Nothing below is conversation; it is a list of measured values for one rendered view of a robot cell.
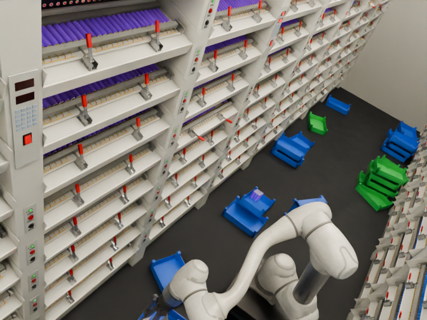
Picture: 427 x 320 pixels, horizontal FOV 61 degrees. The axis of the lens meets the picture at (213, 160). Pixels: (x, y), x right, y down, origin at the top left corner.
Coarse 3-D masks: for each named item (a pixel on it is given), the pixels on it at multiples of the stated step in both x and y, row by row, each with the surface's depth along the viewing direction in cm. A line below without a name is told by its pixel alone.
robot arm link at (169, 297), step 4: (168, 284) 143; (164, 288) 145; (168, 288) 141; (164, 292) 143; (168, 292) 141; (164, 296) 142; (168, 296) 141; (172, 296) 140; (168, 300) 141; (172, 300) 140; (176, 300) 140; (180, 300) 141; (172, 304) 141; (176, 304) 142
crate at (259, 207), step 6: (246, 198) 292; (264, 198) 302; (246, 204) 278; (252, 204) 288; (258, 204) 293; (264, 204) 299; (270, 204) 299; (252, 210) 276; (258, 210) 274; (264, 210) 272; (258, 216) 275
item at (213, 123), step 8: (232, 104) 215; (240, 104) 214; (208, 112) 202; (224, 112) 209; (232, 112) 213; (208, 120) 198; (216, 120) 202; (224, 120) 206; (200, 128) 191; (208, 128) 195; (184, 136) 182; (200, 136) 192; (184, 144) 179
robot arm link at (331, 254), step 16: (320, 240) 140; (336, 240) 138; (320, 256) 139; (336, 256) 135; (352, 256) 136; (304, 272) 162; (320, 272) 146; (336, 272) 135; (352, 272) 138; (288, 288) 183; (304, 288) 165; (320, 288) 164; (288, 304) 180; (304, 304) 176
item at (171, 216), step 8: (200, 192) 264; (184, 200) 253; (192, 200) 257; (176, 208) 245; (184, 208) 249; (168, 216) 239; (176, 216) 242; (152, 224) 230; (160, 224) 231; (168, 224) 236; (152, 232) 227
